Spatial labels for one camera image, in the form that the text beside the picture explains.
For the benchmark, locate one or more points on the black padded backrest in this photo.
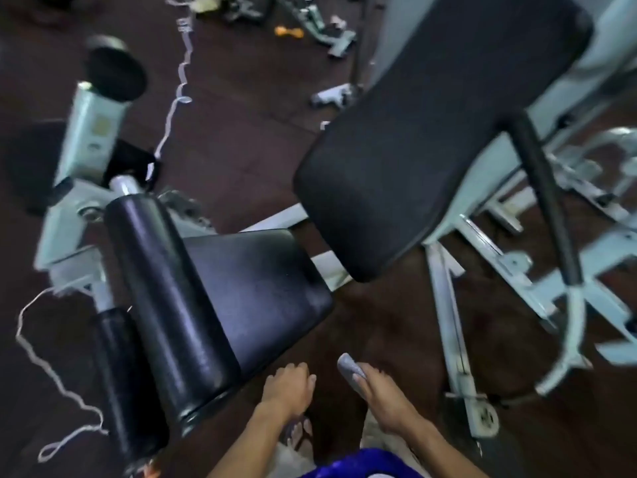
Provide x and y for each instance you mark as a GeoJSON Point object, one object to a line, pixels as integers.
{"type": "Point", "coordinates": [428, 124]}

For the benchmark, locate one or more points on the black weight plate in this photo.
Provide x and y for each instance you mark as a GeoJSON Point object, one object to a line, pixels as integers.
{"type": "Point", "coordinates": [115, 69]}

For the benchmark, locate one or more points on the blue shorts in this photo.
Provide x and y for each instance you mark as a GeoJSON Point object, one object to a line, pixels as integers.
{"type": "Point", "coordinates": [358, 466]}

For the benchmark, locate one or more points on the person's right forearm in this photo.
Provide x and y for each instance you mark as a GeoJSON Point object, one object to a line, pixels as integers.
{"type": "Point", "coordinates": [443, 453]}

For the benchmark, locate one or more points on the large black roller pad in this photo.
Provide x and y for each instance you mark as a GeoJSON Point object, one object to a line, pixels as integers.
{"type": "Point", "coordinates": [169, 303]}

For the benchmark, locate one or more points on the small black roller pad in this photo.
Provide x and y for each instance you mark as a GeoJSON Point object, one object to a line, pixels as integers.
{"type": "Point", "coordinates": [124, 388]}

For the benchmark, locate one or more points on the grey cleaning cloth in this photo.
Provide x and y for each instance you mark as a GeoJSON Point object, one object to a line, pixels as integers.
{"type": "Point", "coordinates": [351, 368]}

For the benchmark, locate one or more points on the white gym machine frame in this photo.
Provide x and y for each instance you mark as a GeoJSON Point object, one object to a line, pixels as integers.
{"type": "Point", "coordinates": [497, 273]}

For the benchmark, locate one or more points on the person's right fingers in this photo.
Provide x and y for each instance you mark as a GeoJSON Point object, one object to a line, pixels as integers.
{"type": "Point", "coordinates": [366, 379]}

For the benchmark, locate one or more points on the person's left forearm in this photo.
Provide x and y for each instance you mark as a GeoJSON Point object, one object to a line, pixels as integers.
{"type": "Point", "coordinates": [249, 445]}

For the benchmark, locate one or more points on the person's right hand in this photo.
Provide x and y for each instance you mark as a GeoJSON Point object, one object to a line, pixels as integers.
{"type": "Point", "coordinates": [385, 400]}

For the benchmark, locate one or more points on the person's left hand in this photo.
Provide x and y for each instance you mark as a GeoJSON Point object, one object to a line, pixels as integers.
{"type": "Point", "coordinates": [287, 391]}

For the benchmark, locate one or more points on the person's left fingers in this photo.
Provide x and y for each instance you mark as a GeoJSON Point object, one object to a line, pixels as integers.
{"type": "Point", "coordinates": [298, 374]}

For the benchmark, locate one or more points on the black padded seat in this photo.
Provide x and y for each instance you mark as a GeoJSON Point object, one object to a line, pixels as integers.
{"type": "Point", "coordinates": [259, 288]}

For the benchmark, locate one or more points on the orange dumbbell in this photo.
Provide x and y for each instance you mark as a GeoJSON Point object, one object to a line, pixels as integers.
{"type": "Point", "coordinates": [288, 32]}

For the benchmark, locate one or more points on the person's sandalled foot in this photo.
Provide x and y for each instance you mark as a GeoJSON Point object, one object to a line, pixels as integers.
{"type": "Point", "coordinates": [298, 435]}

